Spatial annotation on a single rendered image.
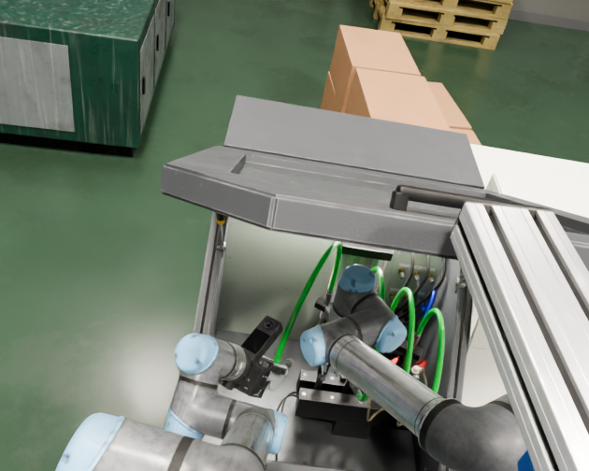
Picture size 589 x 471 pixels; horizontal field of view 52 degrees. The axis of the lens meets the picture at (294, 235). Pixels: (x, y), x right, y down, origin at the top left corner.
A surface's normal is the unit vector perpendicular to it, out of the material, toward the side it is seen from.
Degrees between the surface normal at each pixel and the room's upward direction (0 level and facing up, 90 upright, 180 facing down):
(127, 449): 1
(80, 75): 90
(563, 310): 0
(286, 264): 90
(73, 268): 0
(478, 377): 76
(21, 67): 90
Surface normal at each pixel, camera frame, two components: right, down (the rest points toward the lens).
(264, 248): -0.04, 0.64
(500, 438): -0.11, -0.45
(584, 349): 0.16, -0.75
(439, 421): -0.52, -0.59
